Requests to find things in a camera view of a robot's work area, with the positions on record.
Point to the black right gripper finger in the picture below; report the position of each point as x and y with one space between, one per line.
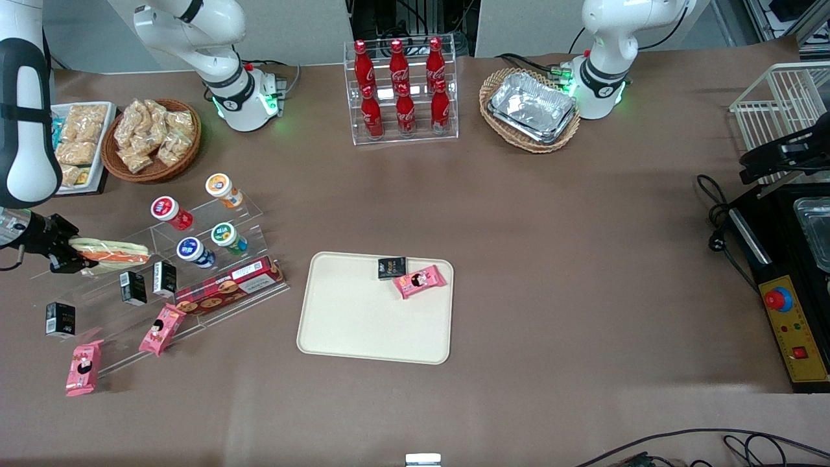
71 264
65 228

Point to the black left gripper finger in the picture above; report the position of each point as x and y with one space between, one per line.
762 156
764 175

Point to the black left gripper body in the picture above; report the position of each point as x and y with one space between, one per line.
806 145

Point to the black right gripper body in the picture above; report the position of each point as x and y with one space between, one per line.
44 237

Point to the sandwich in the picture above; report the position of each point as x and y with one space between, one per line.
113 254

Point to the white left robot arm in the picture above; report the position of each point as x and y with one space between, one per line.
606 71

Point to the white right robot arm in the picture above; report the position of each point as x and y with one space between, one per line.
26 130

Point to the foil tray in machine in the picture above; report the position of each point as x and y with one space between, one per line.
816 230

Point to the white rectangular snack tray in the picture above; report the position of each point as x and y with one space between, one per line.
104 149

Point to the cream plastic tray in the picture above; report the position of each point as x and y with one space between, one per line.
363 318

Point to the beige snack bag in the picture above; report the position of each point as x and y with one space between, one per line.
79 131
70 175
76 153
87 113

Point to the small black box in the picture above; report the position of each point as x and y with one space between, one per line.
133 288
391 268
165 279
60 320

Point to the black sealing machine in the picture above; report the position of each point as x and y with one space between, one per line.
778 259

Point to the clear bag of crackers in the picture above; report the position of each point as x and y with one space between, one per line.
150 118
128 126
135 159
180 123
172 150

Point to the teal snack packet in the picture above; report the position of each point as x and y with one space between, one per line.
57 126

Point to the dark wicker basket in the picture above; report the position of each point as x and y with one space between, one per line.
152 174

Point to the pink snack packet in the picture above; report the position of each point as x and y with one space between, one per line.
161 329
84 368
420 281

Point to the red lid cup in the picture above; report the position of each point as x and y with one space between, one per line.
168 211

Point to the blue lid cup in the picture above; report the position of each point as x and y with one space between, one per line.
192 250

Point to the red emergency stop button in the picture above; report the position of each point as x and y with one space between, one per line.
778 299

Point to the red biscuit box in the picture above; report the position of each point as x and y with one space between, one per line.
227 287

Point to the green lid cup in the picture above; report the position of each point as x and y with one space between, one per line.
227 236

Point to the orange lid cup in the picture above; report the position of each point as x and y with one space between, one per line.
222 187

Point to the clear acrylic tiered stand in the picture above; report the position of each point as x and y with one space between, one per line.
253 217

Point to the light wicker basket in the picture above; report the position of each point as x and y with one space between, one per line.
532 146

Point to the stack of foil trays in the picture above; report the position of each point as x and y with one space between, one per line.
532 107

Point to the clear acrylic bottle rack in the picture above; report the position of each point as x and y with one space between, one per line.
447 136

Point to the red cola bottle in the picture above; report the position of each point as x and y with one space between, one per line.
436 63
372 117
399 65
363 68
441 110
406 113

